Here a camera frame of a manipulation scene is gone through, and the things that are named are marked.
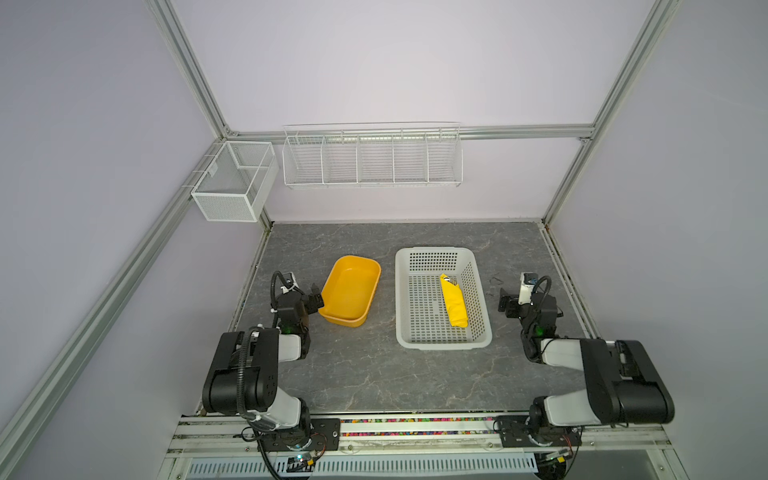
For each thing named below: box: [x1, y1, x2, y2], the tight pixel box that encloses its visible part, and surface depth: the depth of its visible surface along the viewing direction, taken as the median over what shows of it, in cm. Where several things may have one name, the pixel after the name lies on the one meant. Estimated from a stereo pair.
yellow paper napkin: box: [440, 273, 468, 327], surface depth 98 cm
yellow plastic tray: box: [318, 255, 382, 328], surface depth 101 cm
